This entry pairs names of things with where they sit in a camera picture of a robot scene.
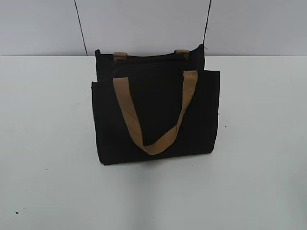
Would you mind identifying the black tote bag tan handles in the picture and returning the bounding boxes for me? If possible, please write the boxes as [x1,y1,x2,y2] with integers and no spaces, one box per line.
[92,44,220,165]

